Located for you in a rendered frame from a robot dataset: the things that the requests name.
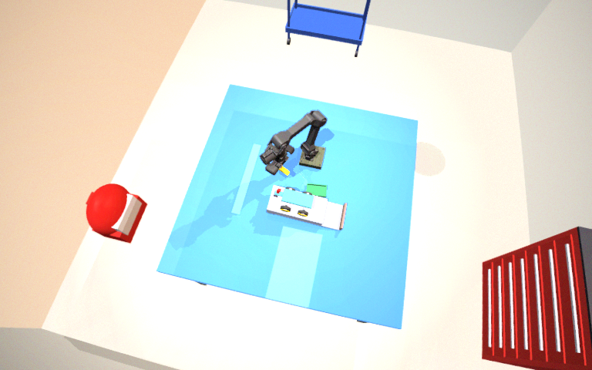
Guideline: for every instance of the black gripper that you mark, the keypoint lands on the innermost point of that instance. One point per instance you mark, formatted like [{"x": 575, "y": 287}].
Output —
[{"x": 278, "y": 163}]

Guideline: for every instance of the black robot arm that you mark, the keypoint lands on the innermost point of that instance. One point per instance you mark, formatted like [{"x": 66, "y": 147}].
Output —
[{"x": 281, "y": 140}]

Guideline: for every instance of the green tray floor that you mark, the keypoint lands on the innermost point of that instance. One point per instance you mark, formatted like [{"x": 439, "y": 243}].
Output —
[{"x": 317, "y": 190}]

